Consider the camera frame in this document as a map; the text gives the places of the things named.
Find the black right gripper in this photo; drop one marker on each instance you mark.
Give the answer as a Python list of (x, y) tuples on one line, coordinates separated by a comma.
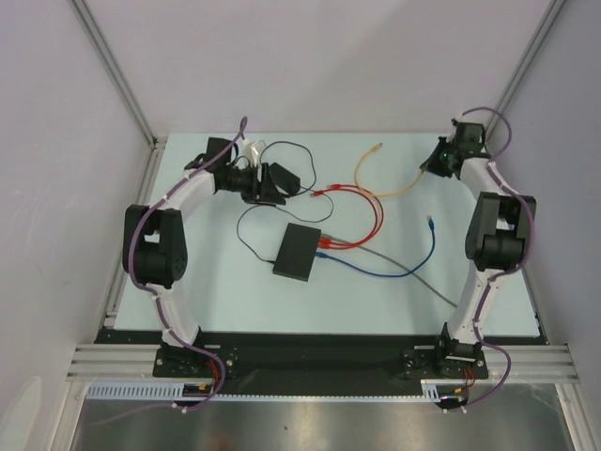
[(435, 161)]

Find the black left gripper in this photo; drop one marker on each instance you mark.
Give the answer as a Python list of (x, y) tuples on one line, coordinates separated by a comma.
[(264, 191)]

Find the black network switch box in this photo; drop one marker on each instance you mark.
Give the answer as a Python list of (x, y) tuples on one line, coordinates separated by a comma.
[(297, 252)]

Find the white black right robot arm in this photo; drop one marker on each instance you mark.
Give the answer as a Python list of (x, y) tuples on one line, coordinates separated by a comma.
[(500, 233)]

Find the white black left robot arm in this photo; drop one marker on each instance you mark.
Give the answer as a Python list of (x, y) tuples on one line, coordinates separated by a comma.
[(155, 254)]

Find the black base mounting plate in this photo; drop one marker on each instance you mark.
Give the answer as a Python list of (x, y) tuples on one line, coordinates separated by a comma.
[(305, 365)]

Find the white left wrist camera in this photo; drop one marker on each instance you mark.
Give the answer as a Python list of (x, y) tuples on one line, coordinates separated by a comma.
[(252, 151)]

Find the left aluminium frame post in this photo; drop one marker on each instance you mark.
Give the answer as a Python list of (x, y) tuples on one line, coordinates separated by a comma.
[(102, 48)]

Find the aluminium frame post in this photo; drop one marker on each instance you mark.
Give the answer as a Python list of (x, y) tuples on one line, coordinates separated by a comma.
[(535, 46), (102, 48)]

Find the right aluminium frame post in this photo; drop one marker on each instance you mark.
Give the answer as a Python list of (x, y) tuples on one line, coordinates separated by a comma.
[(535, 46)]

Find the white slotted cable duct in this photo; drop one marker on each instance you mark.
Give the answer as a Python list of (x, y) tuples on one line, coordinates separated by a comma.
[(176, 392)]

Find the aluminium front frame rail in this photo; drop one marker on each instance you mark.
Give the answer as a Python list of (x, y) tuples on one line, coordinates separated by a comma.
[(112, 362)]

